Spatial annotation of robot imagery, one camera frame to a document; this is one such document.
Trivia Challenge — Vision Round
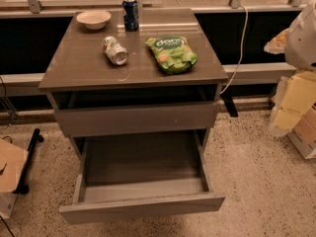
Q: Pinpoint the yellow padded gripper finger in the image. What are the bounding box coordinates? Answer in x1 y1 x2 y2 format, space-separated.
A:
264 29 288 54

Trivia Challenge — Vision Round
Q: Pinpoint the green rice chip bag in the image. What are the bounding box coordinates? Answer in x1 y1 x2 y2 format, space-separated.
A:
145 36 198 74

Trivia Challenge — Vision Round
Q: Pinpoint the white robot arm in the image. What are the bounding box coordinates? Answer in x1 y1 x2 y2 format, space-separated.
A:
264 0 316 71

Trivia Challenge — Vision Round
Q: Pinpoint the closed grey top drawer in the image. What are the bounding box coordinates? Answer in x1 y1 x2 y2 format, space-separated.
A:
54 103 218 137

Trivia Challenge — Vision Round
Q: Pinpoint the grey drawer cabinet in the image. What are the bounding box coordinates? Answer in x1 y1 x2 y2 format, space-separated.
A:
39 9 227 156

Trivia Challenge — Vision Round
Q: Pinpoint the open grey middle drawer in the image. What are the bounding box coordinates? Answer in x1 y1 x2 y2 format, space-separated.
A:
59 130 225 224

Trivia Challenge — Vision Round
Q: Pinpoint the black table leg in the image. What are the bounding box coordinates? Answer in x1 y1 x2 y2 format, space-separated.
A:
221 94 238 118

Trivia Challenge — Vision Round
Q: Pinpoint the brown cardboard box right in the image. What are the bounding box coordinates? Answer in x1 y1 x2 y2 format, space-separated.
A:
288 107 316 159

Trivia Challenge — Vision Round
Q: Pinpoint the blue upright soda can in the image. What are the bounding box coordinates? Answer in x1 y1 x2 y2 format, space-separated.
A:
122 0 139 31

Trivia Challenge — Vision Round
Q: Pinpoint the crushed silver soda can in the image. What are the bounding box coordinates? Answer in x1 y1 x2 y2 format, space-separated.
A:
102 37 128 66

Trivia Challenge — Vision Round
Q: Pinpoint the white ceramic bowl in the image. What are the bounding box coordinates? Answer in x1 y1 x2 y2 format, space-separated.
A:
76 10 112 30

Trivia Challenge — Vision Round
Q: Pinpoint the black metal stand leg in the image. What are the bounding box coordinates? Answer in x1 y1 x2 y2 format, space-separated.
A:
14 128 44 195

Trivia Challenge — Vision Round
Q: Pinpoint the cardboard box left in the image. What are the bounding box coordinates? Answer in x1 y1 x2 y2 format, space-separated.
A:
0 139 29 219

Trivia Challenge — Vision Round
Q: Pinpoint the white hanging cable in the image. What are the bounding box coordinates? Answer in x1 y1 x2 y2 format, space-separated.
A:
219 4 249 96

